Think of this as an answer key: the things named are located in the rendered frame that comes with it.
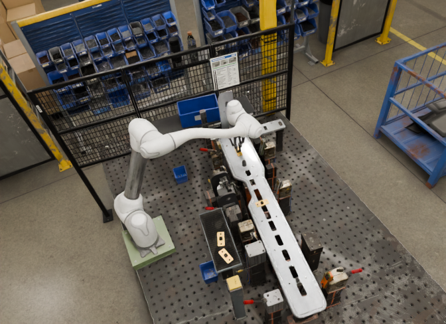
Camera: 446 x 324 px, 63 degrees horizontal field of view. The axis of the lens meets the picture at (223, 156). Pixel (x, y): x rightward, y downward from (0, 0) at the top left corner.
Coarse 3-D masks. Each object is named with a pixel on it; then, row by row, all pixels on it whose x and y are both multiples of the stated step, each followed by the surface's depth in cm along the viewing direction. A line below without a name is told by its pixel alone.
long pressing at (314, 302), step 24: (240, 168) 250; (264, 168) 249; (264, 192) 235; (264, 216) 223; (264, 240) 212; (288, 240) 211; (288, 264) 202; (288, 288) 193; (312, 288) 192; (312, 312) 184
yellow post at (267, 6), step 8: (264, 0) 247; (272, 0) 248; (264, 8) 251; (272, 8) 253; (264, 16) 256; (272, 16) 257; (264, 24) 260; (272, 24) 262; (272, 40) 271; (272, 48) 277; (272, 56) 282; (272, 64) 287; (264, 72) 292; (264, 80) 298; (272, 80) 299; (264, 88) 305; (272, 88) 305; (264, 96) 312; (272, 96) 311; (264, 104) 319; (272, 104) 318
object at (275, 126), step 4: (276, 120) 278; (280, 120) 277; (260, 124) 277; (264, 124) 276; (268, 124) 276; (272, 124) 275; (276, 124) 275; (284, 124) 274; (268, 128) 273; (272, 128) 273; (276, 128) 272; (280, 128) 272; (264, 132) 271; (268, 132) 271
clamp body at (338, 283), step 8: (336, 272) 190; (344, 272) 190; (336, 280) 187; (344, 280) 188; (328, 288) 191; (336, 288) 193; (328, 296) 200; (336, 296) 205; (328, 304) 209; (336, 304) 213
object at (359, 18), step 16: (336, 0) 414; (352, 0) 429; (368, 0) 442; (384, 0) 453; (336, 16) 430; (352, 16) 447; (368, 16) 460; (384, 16) 470; (336, 32) 451; (352, 32) 465; (368, 32) 481; (384, 32) 487; (336, 48) 472
